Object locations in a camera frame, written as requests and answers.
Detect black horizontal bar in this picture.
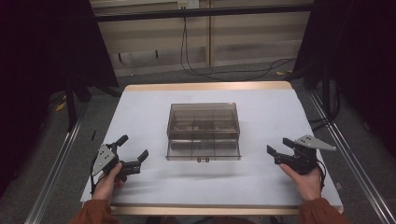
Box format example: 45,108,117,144
93,4,314,23

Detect metal floor rail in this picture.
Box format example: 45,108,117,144
23,113,87,224
307,90,396,224

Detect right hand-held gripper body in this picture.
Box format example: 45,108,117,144
274,133,338,175

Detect white wall socket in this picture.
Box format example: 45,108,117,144
177,0,201,10

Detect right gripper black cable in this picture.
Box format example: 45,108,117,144
315,159,328,191

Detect smoky transparent compartment box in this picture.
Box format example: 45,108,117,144
164,102,243,163

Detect wooden table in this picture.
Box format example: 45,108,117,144
79,80,345,217

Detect person's right hand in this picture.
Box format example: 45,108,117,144
278,162,323,202

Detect black stand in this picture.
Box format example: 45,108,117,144
63,76,94,133

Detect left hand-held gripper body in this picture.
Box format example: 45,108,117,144
92,143,142,183

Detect white table cloth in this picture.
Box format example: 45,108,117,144
79,89,344,209

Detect black curtain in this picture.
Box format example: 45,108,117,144
291,0,396,158
0,0,120,198

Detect person's left hand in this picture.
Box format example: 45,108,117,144
92,161,125,203

